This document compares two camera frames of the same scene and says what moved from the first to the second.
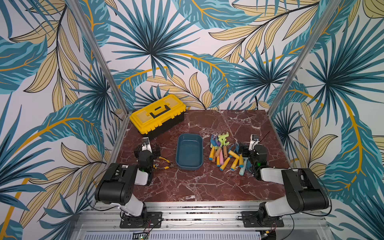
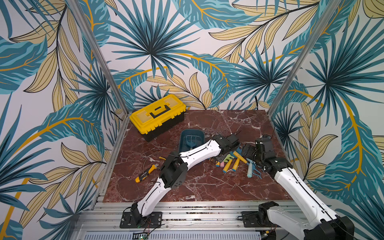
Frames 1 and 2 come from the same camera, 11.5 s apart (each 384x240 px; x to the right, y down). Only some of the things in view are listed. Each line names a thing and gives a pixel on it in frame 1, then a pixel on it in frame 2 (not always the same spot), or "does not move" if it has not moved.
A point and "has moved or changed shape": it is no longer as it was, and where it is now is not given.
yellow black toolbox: [159, 116] does not move
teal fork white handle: [242, 169] has moved or changed shape
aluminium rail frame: [100, 221] does not move
